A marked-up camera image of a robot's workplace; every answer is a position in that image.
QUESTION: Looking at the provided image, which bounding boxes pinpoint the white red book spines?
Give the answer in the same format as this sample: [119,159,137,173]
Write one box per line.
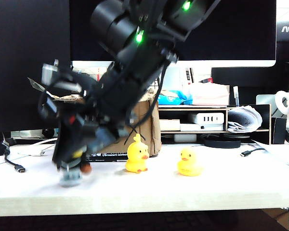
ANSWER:
[183,67,196,91]

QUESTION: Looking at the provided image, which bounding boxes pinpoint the beige flat box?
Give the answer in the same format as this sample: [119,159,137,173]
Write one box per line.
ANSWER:
[159,119,181,132]

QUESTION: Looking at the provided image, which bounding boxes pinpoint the white USB charging hub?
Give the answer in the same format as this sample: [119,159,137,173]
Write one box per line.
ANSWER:
[195,112,225,125]

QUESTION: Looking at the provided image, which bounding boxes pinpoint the white cable with adapter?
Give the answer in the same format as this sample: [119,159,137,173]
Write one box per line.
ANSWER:
[18,137,58,156]

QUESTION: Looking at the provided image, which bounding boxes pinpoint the black cable with thick plug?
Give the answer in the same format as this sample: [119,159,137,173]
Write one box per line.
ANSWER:
[2,134,26,173]

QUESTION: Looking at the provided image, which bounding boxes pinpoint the black AOC monitor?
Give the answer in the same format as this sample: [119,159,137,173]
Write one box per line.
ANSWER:
[211,20,289,105]

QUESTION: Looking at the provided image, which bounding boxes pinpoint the rolled printed paper sheets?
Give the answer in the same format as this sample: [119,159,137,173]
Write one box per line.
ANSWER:
[227,105,263,133]

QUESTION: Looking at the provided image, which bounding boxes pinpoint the black wooden desk shelf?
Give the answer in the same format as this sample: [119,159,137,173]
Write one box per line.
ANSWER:
[158,103,272,145]

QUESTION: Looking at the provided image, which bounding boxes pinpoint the black USB-C cable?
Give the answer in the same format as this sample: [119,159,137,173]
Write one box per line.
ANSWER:
[240,148,267,158]

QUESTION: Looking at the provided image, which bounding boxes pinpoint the brown cardboard carton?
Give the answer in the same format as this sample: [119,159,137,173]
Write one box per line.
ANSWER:
[262,208,289,229]

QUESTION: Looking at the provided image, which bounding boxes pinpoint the cardboard box marked BOX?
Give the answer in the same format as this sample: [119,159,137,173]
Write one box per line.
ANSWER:
[27,77,162,157]

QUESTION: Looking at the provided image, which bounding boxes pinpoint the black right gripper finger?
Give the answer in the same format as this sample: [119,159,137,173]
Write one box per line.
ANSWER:
[52,122,74,169]
[73,125,97,167]

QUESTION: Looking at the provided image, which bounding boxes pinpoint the blue wet wipes pack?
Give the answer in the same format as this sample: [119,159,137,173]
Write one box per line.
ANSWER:
[158,90,193,106]

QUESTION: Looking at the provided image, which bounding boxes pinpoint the black permanent marker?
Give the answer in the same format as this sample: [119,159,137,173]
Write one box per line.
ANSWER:
[86,152,129,162]

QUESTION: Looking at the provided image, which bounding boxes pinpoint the white flat Apple box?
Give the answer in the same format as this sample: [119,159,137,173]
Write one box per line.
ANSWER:
[180,123,224,132]

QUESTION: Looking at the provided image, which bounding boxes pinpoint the squat yellow rubber duck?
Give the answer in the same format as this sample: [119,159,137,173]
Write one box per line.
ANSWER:
[177,148,204,177]

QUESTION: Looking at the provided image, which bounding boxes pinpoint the black round monitor base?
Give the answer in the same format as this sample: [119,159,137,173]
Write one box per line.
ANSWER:
[203,137,242,149]

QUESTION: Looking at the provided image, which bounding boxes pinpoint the pink tissue pack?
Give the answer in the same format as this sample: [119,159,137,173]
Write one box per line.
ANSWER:
[189,82,231,106]

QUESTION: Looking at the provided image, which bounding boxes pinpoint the white ring-shaped holder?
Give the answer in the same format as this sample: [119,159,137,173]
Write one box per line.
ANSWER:
[275,90,289,115]

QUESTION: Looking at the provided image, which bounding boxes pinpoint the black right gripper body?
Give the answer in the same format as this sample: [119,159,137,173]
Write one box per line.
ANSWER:
[38,69,126,145]

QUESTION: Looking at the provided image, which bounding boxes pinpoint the white flat adapter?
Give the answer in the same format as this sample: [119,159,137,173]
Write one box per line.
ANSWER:
[174,134,197,142]

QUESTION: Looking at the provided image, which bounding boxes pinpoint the silver iMac monitor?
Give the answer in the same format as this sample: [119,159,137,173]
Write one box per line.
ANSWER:
[69,0,277,68]

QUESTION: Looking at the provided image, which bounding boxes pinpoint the white power strip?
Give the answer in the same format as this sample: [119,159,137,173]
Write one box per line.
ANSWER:
[11,128,61,139]

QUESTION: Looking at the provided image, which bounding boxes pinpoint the dark doll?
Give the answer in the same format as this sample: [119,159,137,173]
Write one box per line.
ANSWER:
[59,151,92,188]

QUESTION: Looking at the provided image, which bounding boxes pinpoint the large black monitor screen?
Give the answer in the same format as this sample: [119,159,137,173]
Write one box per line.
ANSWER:
[0,0,72,145]

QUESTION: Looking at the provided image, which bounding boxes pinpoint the tall crested yellow duck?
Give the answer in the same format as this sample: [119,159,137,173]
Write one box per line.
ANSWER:
[125,133,150,173]

